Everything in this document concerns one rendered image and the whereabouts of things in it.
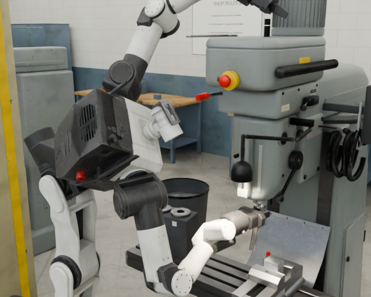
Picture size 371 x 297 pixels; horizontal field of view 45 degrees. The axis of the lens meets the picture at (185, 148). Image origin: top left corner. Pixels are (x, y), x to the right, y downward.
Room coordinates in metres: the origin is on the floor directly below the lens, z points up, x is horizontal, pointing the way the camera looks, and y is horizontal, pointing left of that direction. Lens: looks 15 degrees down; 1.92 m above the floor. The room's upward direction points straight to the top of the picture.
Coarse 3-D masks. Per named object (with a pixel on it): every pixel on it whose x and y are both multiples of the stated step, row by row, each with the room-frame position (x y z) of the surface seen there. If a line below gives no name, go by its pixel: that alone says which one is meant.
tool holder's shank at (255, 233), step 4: (256, 228) 1.56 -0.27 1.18; (252, 232) 1.57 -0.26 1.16; (256, 232) 1.56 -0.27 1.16; (252, 236) 1.57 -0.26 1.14; (256, 236) 1.56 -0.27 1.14; (252, 240) 1.56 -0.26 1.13; (256, 240) 1.56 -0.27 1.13; (252, 244) 1.56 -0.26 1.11; (256, 244) 1.57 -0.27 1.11; (252, 248) 1.56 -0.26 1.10
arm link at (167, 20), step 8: (168, 0) 1.67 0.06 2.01; (176, 0) 1.65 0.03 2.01; (184, 0) 1.65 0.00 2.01; (192, 0) 1.65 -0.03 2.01; (200, 0) 1.66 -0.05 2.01; (168, 8) 1.65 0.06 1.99; (176, 8) 1.66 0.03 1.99; (184, 8) 1.67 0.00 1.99; (160, 16) 1.63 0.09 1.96; (168, 16) 1.65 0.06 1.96; (176, 16) 1.71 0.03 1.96; (160, 24) 1.65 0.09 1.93; (168, 24) 1.66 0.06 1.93; (176, 24) 1.69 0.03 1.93; (168, 32) 1.69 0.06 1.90
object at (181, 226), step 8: (168, 208) 1.89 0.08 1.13; (176, 208) 1.89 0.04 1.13; (184, 208) 1.89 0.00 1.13; (168, 216) 1.82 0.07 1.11; (176, 216) 1.81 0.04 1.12; (184, 216) 1.81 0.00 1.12; (192, 216) 1.83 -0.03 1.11; (168, 224) 1.81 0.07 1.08; (176, 224) 1.79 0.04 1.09; (184, 224) 1.77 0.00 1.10; (192, 224) 1.82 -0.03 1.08; (168, 232) 1.81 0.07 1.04; (176, 232) 1.79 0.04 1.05; (184, 232) 1.77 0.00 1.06; (192, 232) 1.82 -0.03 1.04; (176, 240) 1.79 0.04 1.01; (184, 240) 1.77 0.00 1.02; (176, 248) 1.79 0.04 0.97; (184, 248) 1.77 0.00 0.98; (176, 256) 1.79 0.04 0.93; (184, 256) 1.77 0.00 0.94
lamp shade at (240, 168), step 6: (240, 162) 1.40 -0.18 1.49; (246, 162) 1.40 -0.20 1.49; (234, 168) 1.39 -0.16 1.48; (240, 168) 1.37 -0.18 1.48; (246, 168) 1.37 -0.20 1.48; (234, 174) 1.38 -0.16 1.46; (240, 174) 1.37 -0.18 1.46; (246, 174) 1.37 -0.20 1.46; (234, 180) 1.38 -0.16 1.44; (240, 180) 1.37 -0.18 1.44; (246, 180) 1.37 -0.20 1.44
